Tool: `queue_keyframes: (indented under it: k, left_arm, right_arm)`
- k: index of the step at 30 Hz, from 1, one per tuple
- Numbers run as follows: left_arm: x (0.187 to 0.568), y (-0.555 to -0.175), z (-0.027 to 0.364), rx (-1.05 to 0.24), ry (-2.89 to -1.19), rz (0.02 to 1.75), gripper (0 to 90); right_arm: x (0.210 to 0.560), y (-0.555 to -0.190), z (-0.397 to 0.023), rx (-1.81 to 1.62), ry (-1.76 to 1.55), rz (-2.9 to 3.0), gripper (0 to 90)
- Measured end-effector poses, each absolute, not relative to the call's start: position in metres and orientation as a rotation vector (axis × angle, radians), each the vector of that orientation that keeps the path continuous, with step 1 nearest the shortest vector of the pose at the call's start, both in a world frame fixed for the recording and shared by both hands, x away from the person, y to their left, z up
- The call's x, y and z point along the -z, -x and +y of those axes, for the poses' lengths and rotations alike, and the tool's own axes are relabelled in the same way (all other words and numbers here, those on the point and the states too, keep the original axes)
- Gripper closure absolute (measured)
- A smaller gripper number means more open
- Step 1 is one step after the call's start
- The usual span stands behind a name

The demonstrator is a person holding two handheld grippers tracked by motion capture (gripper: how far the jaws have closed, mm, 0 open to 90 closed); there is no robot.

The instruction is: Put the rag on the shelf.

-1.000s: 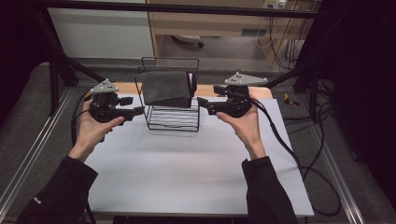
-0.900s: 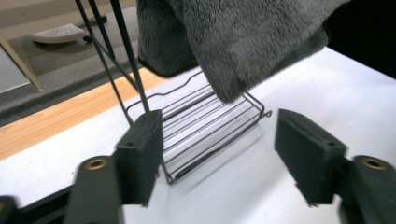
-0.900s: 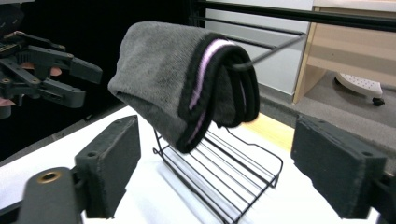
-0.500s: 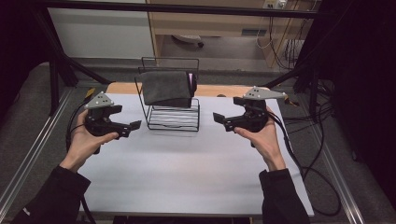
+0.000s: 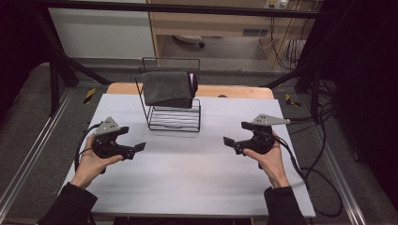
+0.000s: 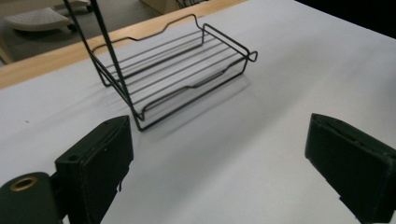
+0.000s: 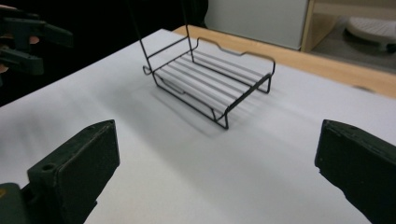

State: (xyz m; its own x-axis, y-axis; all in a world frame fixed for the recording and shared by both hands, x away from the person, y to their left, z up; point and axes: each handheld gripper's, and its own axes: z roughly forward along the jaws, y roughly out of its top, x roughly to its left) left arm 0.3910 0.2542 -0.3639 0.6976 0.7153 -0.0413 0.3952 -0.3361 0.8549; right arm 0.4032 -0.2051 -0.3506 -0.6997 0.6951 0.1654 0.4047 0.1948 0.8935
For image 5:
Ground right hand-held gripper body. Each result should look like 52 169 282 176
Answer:
234 113 292 156

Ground person's left hand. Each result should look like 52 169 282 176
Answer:
69 134 125 190

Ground light wooden desk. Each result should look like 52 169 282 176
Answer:
146 0 323 68

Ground grey chair base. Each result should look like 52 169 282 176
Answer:
172 34 207 49

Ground black metal frame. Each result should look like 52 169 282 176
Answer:
31 0 332 118

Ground hand-held gripper black cable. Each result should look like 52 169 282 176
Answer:
273 134 344 218
73 122 103 173

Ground cables under desk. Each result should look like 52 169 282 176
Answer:
256 15 310 71

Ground white panel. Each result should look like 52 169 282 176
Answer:
46 0 157 60

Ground bundle of black floor cables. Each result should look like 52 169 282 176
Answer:
283 78 338 136

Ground right hand-held gripper black cable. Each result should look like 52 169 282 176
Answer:
273 134 344 218

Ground left hand-held gripper black cable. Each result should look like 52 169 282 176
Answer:
73 122 103 173

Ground aluminium rail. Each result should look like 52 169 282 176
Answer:
313 125 368 225
0 88 75 217

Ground yellow black striped tape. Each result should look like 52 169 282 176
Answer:
83 87 97 105
284 93 301 109

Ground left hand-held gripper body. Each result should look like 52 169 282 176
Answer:
92 116 136 160

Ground white power strip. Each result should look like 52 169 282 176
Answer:
264 0 289 10

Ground black wire rack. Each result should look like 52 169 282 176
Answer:
134 56 202 133

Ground dark grey cloth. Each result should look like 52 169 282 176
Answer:
140 70 199 110

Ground person's right hand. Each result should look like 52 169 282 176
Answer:
242 130 291 189

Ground wooden table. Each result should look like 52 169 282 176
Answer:
106 82 275 100

